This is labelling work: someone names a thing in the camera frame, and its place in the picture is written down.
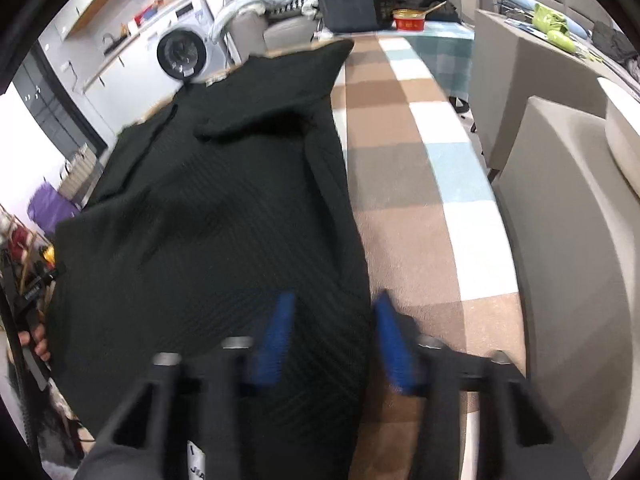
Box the purple bag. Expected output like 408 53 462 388
27 181 79 235

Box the beige cabinet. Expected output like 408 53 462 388
470 8 640 480

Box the person's left hand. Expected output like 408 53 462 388
18 324 51 362

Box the checkered table cloth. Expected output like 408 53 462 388
328 29 526 480

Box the grey sofa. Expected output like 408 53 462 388
228 0 318 61

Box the woven laundry basket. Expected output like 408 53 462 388
58 143 103 207

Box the white washing machine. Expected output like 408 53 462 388
156 0 228 82

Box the black knit sweater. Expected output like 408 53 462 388
47 40 373 479

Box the red round tin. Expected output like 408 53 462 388
393 9 426 32

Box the green cloth item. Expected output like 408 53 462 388
532 3 577 54

